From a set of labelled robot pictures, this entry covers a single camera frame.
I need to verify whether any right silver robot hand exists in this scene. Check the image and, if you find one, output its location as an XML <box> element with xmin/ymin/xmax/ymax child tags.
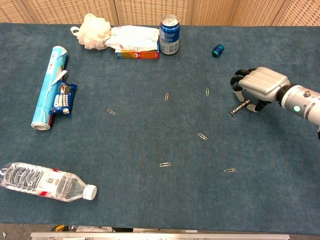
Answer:
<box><xmin>230</xmin><ymin>66</ymin><xmax>291</xmax><ymax>113</ymax></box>

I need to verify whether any small blue green cylinder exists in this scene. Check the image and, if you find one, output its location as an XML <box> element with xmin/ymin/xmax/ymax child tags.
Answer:
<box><xmin>211</xmin><ymin>43</ymin><xmax>225</xmax><ymax>58</ymax></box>

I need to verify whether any blue soda can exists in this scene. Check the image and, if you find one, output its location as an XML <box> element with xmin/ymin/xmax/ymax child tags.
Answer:
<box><xmin>159</xmin><ymin>14</ymin><xmax>181</xmax><ymax>56</ymax></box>

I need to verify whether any orange and white box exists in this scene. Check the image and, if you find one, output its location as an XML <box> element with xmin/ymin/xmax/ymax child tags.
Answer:
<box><xmin>114</xmin><ymin>41</ymin><xmax>161</xmax><ymax>60</ymax></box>

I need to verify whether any woven bamboo folding screen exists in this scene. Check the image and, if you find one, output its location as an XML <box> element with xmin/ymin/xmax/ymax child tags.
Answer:
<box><xmin>0</xmin><ymin>0</ymin><xmax>320</xmax><ymax>27</ymax></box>

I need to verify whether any white tissue pack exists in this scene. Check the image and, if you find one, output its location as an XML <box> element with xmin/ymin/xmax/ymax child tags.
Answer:
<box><xmin>104</xmin><ymin>24</ymin><xmax>160</xmax><ymax>52</ymax></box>

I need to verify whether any white mesh bath pouf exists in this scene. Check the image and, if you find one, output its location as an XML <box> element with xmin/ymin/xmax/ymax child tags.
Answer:
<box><xmin>70</xmin><ymin>12</ymin><xmax>112</xmax><ymax>51</ymax></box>

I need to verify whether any blue Oreo cookie pack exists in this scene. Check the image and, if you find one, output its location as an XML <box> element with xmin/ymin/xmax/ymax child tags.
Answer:
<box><xmin>48</xmin><ymin>80</ymin><xmax>78</xmax><ymax>118</ymax></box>

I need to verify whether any light blue wrap roll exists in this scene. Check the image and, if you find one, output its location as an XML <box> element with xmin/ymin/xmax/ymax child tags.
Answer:
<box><xmin>30</xmin><ymin>45</ymin><xmax>69</xmax><ymax>132</ymax></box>

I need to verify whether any clear plastic water bottle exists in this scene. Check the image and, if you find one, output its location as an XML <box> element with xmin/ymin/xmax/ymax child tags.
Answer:
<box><xmin>0</xmin><ymin>161</ymin><xmax>98</xmax><ymax>203</ymax></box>

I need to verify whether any aluminium profile rail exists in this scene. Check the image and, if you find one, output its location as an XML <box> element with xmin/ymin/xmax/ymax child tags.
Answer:
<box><xmin>30</xmin><ymin>231</ymin><xmax>291</xmax><ymax>240</ymax></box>

